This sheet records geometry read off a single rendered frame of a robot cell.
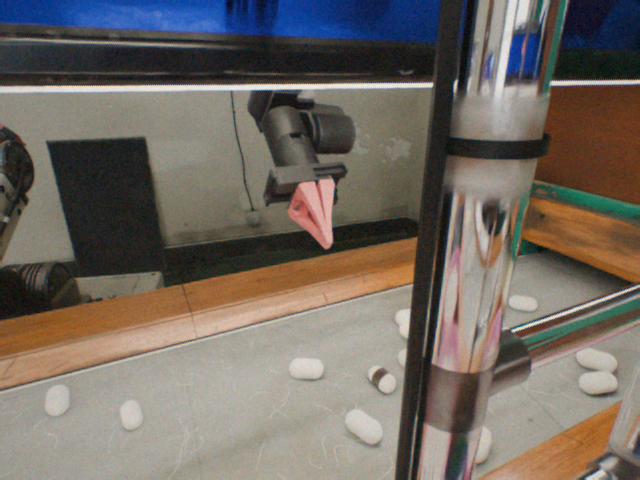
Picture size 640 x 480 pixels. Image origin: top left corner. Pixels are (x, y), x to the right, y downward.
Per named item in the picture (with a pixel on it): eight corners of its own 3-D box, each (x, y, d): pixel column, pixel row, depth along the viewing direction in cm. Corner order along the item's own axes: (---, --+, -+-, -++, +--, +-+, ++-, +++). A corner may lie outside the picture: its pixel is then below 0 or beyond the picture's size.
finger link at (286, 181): (355, 228, 47) (328, 165, 50) (298, 238, 44) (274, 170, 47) (337, 255, 52) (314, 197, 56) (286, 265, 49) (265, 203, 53)
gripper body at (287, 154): (350, 172, 51) (331, 128, 54) (274, 180, 47) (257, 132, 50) (335, 201, 56) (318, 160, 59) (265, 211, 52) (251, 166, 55)
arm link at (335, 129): (249, 107, 62) (263, 61, 55) (315, 110, 67) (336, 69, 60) (269, 171, 57) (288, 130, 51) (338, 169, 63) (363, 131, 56)
